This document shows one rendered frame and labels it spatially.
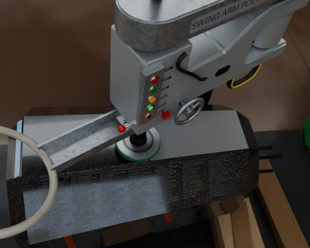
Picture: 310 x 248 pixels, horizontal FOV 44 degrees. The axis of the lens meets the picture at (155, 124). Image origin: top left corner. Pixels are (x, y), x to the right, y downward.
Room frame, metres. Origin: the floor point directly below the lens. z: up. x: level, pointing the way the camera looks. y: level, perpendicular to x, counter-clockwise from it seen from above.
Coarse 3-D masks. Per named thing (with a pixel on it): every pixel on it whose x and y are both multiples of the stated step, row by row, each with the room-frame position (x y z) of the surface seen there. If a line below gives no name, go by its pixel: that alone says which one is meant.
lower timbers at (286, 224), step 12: (264, 168) 1.46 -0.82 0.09; (264, 180) 1.37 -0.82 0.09; (276, 180) 1.38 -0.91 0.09; (264, 192) 1.27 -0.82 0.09; (276, 192) 1.29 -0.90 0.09; (264, 204) 1.20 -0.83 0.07; (276, 204) 1.20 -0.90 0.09; (288, 204) 1.22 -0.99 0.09; (276, 216) 1.11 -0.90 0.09; (288, 216) 1.13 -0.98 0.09; (276, 228) 1.03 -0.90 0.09; (288, 228) 1.04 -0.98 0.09; (300, 228) 1.06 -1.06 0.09; (216, 240) 0.89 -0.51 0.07; (276, 240) 0.98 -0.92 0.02; (288, 240) 0.96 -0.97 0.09; (300, 240) 0.98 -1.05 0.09
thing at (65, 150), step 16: (112, 112) 0.96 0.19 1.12; (176, 112) 1.07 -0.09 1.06; (80, 128) 0.85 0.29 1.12; (96, 128) 0.89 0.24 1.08; (112, 128) 0.91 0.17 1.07; (128, 128) 0.90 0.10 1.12; (48, 144) 0.76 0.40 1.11; (64, 144) 0.79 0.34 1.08; (80, 144) 0.80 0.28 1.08; (96, 144) 0.79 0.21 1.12; (112, 144) 0.83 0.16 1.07; (64, 160) 0.69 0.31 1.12; (80, 160) 0.73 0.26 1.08
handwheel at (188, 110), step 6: (180, 102) 1.01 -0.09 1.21; (186, 102) 0.96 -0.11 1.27; (192, 102) 0.97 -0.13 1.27; (198, 102) 1.00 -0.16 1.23; (180, 108) 0.94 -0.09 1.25; (186, 108) 0.98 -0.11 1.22; (192, 108) 0.98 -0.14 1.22; (198, 108) 1.02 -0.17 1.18; (180, 114) 0.93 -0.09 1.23; (186, 114) 0.96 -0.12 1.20; (192, 114) 0.97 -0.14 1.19; (174, 120) 0.93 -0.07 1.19; (186, 120) 0.97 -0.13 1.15
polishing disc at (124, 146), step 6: (150, 132) 1.06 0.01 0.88; (156, 132) 1.06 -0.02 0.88; (126, 138) 1.00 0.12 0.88; (150, 138) 1.02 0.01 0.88; (156, 138) 1.03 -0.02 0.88; (120, 144) 0.96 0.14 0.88; (126, 144) 0.96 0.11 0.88; (150, 144) 0.99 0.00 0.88; (156, 144) 1.00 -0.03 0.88; (120, 150) 0.93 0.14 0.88; (126, 150) 0.93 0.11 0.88; (132, 150) 0.94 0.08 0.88; (138, 150) 0.94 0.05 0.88; (144, 150) 0.95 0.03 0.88; (150, 150) 0.96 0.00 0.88; (156, 150) 0.96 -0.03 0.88; (126, 156) 0.91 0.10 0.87; (132, 156) 0.90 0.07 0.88; (138, 156) 0.91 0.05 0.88; (144, 156) 0.92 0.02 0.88; (150, 156) 0.93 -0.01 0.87
